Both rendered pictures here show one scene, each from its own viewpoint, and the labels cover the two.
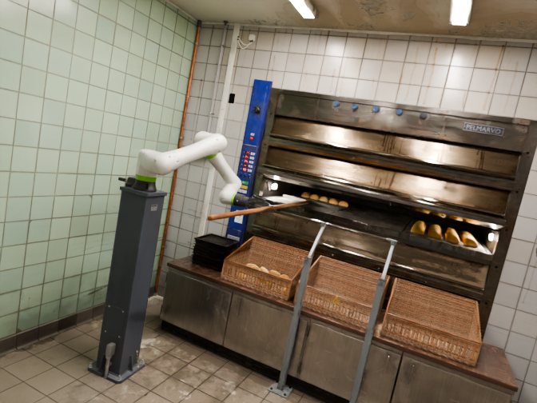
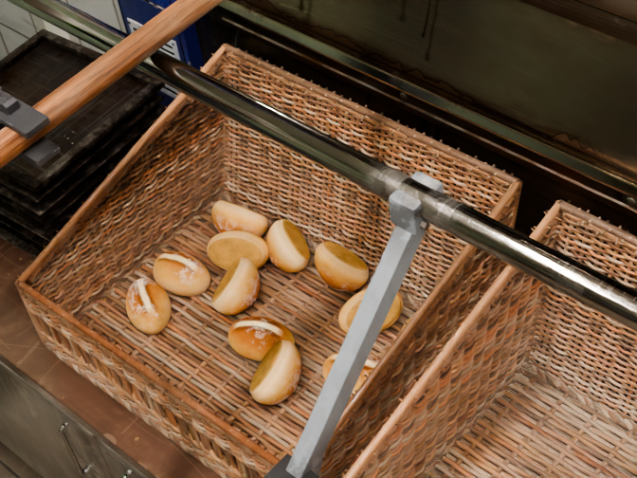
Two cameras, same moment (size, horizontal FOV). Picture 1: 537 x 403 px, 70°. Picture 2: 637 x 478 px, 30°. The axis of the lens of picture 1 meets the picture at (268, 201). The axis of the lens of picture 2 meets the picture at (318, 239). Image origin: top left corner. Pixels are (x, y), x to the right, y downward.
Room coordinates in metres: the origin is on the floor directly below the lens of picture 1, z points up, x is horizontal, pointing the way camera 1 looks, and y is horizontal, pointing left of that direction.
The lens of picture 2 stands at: (1.94, -0.67, 1.94)
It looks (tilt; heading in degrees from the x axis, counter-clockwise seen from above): 46 degrees down; 26
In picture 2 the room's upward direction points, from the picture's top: 10 degrees counter-clockwise
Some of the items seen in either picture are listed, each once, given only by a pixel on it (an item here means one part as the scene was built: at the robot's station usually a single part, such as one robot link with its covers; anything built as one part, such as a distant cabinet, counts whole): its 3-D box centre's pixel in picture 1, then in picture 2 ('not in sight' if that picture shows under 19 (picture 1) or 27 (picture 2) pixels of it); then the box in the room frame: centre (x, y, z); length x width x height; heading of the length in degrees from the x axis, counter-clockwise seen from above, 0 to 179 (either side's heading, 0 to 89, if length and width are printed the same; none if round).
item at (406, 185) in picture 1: (372, 177); not in sight; (2.95, -0.74, 1.54); 1.79 x 0.11 x 0.19; 67
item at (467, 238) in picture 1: (443, 232); not in sight; (3.13, -1.45, 1.21); 0.61 x 0.48 x 0.06; 157
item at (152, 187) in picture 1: (137, 182); not in sight; (2.39, 0.82, 1.23); 0.26 x 0.15 x 0.06; 71
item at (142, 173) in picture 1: (149, 165); not in sight; (2.37, 0.76, 1.36); 0.16 x 0.13 x 0.19; 45
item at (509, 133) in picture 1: (387, 117); not in sight; (2.97, -0.75, 1.99); 1.80 x 0.08 x 0.21; 67
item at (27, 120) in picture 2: not in sight; (16, 115); (2.66, -0.01, 1.21); 0.07 x 0.03 x 0.01; 68
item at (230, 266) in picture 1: (268, 265); (264, 269); (2.93, -0.10, 0.72); 0.56 x 0.49 x 0.28; 68
